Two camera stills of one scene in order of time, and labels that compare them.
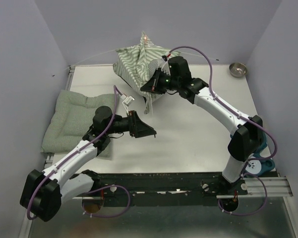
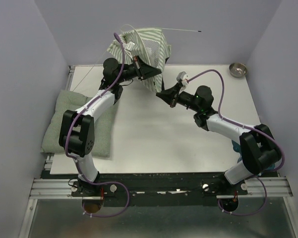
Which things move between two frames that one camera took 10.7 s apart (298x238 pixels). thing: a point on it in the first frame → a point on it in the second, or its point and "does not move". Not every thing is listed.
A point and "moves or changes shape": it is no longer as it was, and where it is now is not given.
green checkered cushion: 72,117 does not move
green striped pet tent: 137,64 moves or changes shape
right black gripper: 151,86 → 170,96
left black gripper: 135,123 → 143,71
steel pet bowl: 237,70 does not move
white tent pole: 187,53 → 191,30
